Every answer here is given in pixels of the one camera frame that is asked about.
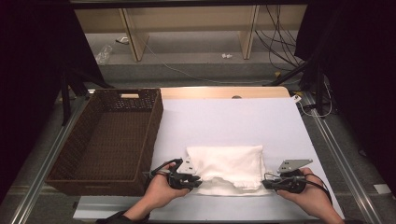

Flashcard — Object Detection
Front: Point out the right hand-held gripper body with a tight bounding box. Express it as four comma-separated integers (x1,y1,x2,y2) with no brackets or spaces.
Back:
274,158,314,195

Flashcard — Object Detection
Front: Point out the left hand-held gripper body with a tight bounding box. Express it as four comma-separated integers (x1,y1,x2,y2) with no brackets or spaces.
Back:
167,156,198,191

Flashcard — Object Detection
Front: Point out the white baby shirt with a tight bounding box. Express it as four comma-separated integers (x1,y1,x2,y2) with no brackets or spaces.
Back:
185,144,272,198

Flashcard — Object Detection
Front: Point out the brown wicker basket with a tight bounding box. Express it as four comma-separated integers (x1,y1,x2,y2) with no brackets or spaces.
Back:
45,88,164,198

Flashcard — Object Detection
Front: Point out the person's left hand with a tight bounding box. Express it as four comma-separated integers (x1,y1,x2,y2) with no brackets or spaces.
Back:
142,162,191,210

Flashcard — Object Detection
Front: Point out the person's right hand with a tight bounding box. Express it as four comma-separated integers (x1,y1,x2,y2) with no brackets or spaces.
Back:
276,167,333,217

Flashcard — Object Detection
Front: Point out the black metal stand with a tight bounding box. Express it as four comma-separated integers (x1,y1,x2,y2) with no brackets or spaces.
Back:
60,66,115,127
262,59,328,117

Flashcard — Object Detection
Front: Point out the white floor tape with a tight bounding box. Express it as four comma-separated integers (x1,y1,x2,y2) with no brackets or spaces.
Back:
373,183,392,196

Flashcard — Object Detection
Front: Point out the black curtain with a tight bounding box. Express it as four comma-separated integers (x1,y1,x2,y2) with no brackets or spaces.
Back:
293,0,396,200
0,0,106,204

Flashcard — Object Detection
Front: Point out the clear plastic wrapper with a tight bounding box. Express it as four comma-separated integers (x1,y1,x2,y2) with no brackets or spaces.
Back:
94,45,114,65

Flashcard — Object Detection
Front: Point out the light wooden desk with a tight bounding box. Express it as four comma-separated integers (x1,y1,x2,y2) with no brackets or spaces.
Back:
74,4,307,63

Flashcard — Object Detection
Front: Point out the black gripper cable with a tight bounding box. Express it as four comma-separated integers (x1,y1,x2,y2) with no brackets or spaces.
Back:
148,157,185,180
263,172,333,203

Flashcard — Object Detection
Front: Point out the aluminium rail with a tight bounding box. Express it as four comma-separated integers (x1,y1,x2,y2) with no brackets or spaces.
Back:
299,91,386,224
8,94,92,224

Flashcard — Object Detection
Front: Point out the thin white plug cable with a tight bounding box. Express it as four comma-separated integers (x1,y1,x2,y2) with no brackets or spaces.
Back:
297,76,334,119

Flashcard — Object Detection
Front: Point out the bundle of black cables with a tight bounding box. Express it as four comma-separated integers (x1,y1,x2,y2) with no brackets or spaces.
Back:
253,4,307,73

